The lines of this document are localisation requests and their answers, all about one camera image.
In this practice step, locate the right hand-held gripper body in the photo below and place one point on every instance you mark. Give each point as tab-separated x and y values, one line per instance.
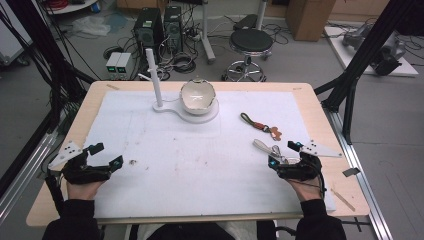
300	168

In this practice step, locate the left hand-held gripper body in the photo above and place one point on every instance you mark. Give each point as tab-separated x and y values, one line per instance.
80	170

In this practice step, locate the white key stand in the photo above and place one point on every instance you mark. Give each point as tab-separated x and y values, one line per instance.
156	83

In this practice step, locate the person's left hand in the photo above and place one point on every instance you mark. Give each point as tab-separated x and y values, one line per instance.
82	190

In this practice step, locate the person's right hand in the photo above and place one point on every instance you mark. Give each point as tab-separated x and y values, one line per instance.
308	190

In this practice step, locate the grey tape piece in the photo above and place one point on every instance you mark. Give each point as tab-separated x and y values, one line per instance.
351	172

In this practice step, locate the thin wooden stick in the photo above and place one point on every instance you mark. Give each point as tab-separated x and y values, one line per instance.
342	200

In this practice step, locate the white table mat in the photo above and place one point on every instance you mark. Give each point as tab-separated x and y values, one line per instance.
186	160

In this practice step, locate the white power supply unit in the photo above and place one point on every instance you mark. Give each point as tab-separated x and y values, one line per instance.
124	65
113	65

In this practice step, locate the person's lap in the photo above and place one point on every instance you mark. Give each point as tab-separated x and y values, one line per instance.
200	231

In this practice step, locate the white ceramic bowl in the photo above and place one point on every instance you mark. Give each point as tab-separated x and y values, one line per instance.
197	96

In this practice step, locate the black round stool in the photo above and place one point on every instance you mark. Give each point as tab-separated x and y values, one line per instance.
250	41

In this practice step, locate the clear plastic bag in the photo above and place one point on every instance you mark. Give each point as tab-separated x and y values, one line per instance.
90	25

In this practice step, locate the white board with grey device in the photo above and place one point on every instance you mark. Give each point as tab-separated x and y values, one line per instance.
376	50

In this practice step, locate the brown wooden cabinet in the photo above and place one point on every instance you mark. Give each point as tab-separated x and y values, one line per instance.
308	18

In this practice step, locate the black computer tower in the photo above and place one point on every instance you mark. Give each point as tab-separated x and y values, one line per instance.
148	30
173	28

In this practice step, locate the black metal frame post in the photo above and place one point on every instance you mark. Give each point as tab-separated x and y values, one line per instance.
40	50
363	56

